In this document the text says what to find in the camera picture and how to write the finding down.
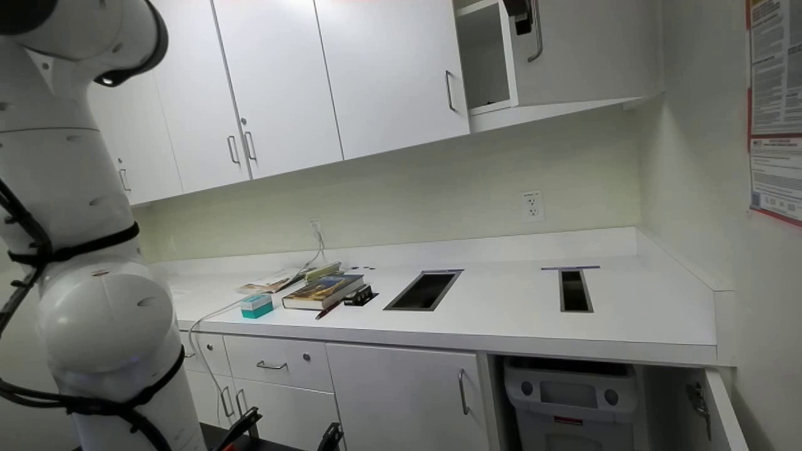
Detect wide white lower cabinet door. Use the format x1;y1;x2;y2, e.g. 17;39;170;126
323;341;492;451

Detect red bordered wall poster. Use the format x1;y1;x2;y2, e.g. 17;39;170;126
745;0;802;228

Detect thin white cable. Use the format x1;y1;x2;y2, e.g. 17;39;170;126
183;218;332;359

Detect narrow white lower cabinet door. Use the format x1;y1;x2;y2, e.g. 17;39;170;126
179;330;243;431

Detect grey appliance under counter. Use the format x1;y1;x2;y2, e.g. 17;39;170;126
502;356;653;451

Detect white lower door under drawer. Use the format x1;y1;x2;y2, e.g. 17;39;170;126
237;377;344;451

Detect white upper cabinet carcass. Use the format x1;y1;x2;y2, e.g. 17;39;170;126
451;0;666;134

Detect loose paper sheets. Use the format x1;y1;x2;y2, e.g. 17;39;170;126
237;258;347;299

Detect small teal box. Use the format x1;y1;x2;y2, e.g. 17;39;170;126
238;291;278;321

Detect black red tool handle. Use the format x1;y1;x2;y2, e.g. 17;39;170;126
215;402;264;451

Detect white cabinet door curved handle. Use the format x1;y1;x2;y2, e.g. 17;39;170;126
505;0;666;111

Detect white lower cabinet drawer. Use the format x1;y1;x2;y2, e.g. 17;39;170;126
221;332;336;392

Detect colourful hardcover book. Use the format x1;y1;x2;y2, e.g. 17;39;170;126
280;268;368;312

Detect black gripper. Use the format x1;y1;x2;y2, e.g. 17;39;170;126
502;0;539;37

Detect white wall outlet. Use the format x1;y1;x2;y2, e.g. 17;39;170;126
521;191;547;222

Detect open white lower cabinet door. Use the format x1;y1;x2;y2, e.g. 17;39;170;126
703;369;753;451

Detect dark pen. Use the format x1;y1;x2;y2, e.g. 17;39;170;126
313;295;348;324

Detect black stapler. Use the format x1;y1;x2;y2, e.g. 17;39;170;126
341;281;382;309

